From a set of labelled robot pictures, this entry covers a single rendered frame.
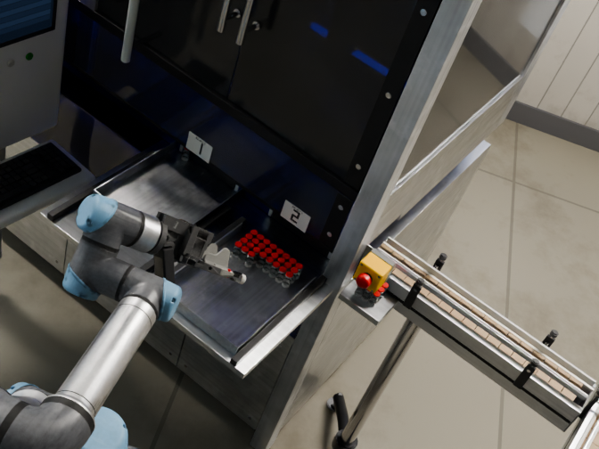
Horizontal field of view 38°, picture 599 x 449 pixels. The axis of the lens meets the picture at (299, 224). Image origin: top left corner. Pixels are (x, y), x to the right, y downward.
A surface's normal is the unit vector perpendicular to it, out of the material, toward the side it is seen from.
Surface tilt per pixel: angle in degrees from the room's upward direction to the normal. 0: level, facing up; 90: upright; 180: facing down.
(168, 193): 0
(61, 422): 19
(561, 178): 0
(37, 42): 90
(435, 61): 90
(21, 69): 90
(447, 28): 90
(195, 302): 0
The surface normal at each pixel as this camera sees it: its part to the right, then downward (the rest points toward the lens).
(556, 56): -0.22, 0.65
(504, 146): 0.26, -0.69
